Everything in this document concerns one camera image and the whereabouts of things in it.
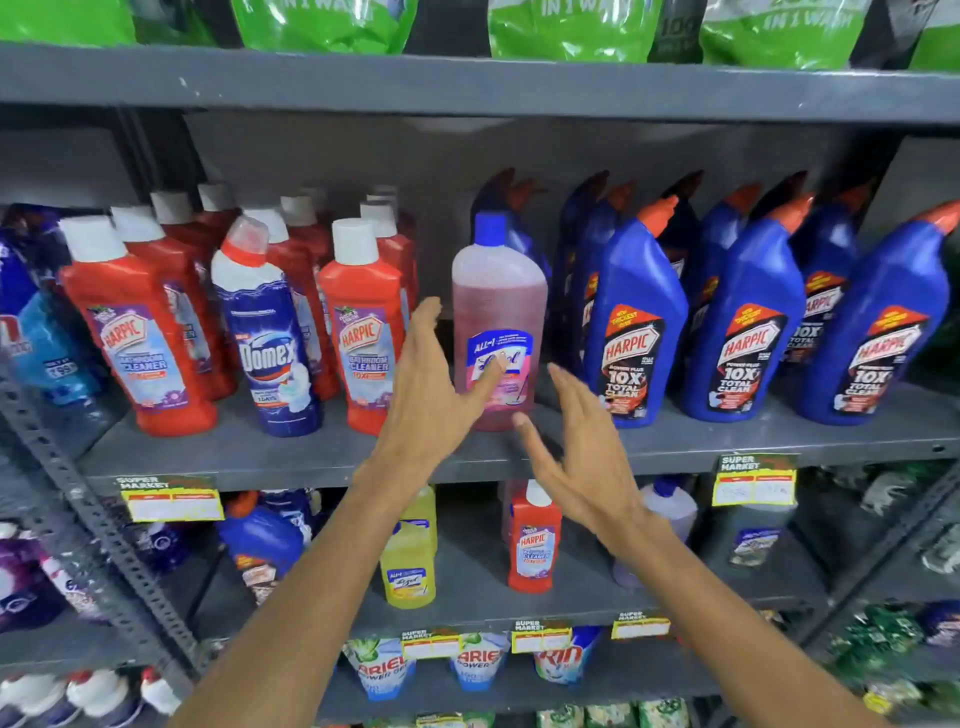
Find person's right hand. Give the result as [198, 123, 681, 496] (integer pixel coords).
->
[512, 363, 655, 538]

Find person's left hand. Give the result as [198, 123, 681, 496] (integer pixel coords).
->
[372, 297, 506, 481]

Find person's left forearm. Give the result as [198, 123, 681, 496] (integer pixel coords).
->
[168, 459, 453, 728]

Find person's right forearm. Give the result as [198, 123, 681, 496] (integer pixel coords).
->
[592, 504, 894, 728]

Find pink floor cleaner bottle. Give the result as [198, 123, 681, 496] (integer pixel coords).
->
[451, 211, 549, 433]

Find small red cleaner bottle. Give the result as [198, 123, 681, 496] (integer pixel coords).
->
[507, 480, 563, 595]

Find yellow floor cleaner bottle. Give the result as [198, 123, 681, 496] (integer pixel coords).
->
[401, 485, 439, 556]
[379, 522, 437, 610]

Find clear bottle with blue cap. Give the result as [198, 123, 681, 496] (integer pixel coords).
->
[613, 474, 699, 591]

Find yellow shelf price label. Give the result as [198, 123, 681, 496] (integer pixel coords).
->
[511, 619, 573, 654]
[118, 474, 225, 524]
[611, 612, 672, 641]
[401, 628, 462, 661]
[712, 453, 798, 508]

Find blue detergent pouch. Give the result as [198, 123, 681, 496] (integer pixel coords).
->
[534, 626, 603, 686]

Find blue white toilet cleaner bottle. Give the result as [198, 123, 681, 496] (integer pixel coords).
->
[211, 216, 325, 438]

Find white green detergent pouch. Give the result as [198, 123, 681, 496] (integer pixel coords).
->
[450, 632, 513, 693]
[343, 637, 417, 702]

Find dark grey packet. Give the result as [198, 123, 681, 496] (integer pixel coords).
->
[705, 501, 798, 573]

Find group of blue angled-neck bottles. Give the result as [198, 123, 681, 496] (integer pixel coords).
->
[471, 166, 960, 430]

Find blue orange-cap toilet cleaner bottle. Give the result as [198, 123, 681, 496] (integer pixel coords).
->
[216, 489, 318, 595]

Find row of green white packets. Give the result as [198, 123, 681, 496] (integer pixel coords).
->
[536, 697, 691, 728]

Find grey metal shelf rack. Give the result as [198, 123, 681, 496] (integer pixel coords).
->
[0, 41, 960, 728]

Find group of red cleaner bottles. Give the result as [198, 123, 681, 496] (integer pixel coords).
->
[58, 182, 420, 438]

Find row of green detergent pouches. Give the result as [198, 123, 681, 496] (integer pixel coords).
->
[0, 0, 960, 74]

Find pile of green packets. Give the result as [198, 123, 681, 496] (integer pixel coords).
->
[828, 600, 960, 715]

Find light blue refill pouch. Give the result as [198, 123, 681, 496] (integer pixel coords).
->
[11, 288, 106, 408]

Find white bottle with red cap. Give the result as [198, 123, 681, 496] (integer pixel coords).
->
[66, 669, 144, 728]
[0, 673, 70, 728]
[140, 666, 183, 716]

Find dark blue refill pouch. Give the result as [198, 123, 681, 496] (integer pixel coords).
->
[0, 204, 70, 318]

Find purple fabric softener pouch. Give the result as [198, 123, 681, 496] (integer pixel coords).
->
[0, 521, 106, 633]

